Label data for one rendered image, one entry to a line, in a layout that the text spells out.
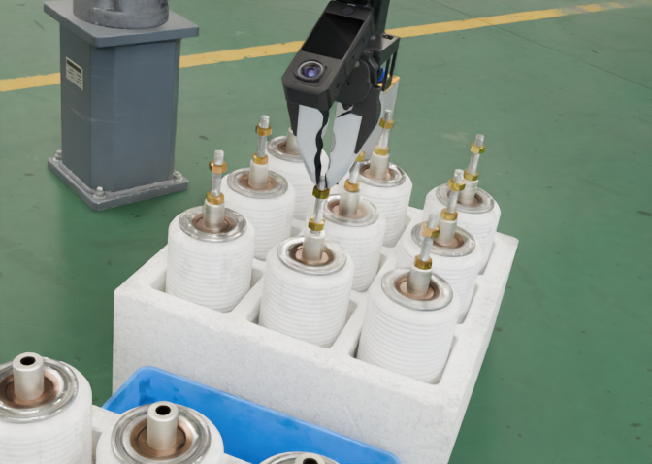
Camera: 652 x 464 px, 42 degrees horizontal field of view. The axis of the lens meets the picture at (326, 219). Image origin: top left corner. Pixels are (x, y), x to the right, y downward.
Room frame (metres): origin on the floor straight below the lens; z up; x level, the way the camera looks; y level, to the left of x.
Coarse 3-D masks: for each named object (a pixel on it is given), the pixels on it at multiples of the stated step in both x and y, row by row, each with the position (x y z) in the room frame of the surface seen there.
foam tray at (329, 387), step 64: (384, 256) 0.92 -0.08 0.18; (512, 256) 0.97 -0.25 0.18; (128, 320) 0.75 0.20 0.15; (192, 320) 0.73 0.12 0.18; (256, 320) 0.78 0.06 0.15; (256, 384) 0.70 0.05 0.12; (320, 384) 0.68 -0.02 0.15; (384, 384) 0.67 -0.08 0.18; (448, 384) 0.68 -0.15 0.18; (384, 448) 0.66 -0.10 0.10; (448, 448) 0.68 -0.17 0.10
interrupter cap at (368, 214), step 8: (328, 200) 0.90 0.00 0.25; (336, 200) 0.90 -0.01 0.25; (360, 200) 0.91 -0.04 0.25; (368, 200) 0.91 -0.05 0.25; (328, 208) 0.88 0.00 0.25; (336, 208) 0.89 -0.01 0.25; (360, 208) 0.90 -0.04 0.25; (368, 208) 0.89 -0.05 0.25; (376, 208) 0.90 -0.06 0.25; (328, 216) 0.86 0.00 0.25; (336, 216) 0.86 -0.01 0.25; (344, 216) 0.87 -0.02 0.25; (352, 216) 0.87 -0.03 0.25; (360, 216) 0.87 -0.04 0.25; (368, 216) 0.87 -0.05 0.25; (376, 216) 0.88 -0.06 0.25; (344, 224) 0.85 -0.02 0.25; (352, 224) 0.85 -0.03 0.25; (360, 224) 0.85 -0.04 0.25; (368, 224) 0.86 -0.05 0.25
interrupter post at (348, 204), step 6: (342, 186) 0.89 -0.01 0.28; (342, 192) 0.88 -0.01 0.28; (348, 192) 0.88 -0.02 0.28; (354, 192) 0.88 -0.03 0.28; (342, 198) 0.88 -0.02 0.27; (348, 198) 0.87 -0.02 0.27; (354, 198) 0.88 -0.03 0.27; (342, 204) 0.88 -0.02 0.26; (348, 204) 0.87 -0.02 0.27; (354, 204) 0.88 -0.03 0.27; (342, 210) 0.88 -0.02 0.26; (348, 210) 0.87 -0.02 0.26; (354, 210) 0.88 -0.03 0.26
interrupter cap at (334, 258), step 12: (288, 240) 0.79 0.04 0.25; (300, 240) 0.80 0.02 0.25; (288, 252) 0.77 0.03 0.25; (300, 252) 0.78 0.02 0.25; (324, 252) 0.78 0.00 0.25; (336, 252) 0.78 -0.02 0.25; (288, 264) 0.74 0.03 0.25; (300, 264) 0.75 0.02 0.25; (312, 264) 0.76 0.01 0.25; (324, 264) 0.76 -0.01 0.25; (336, 264) 0.76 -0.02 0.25
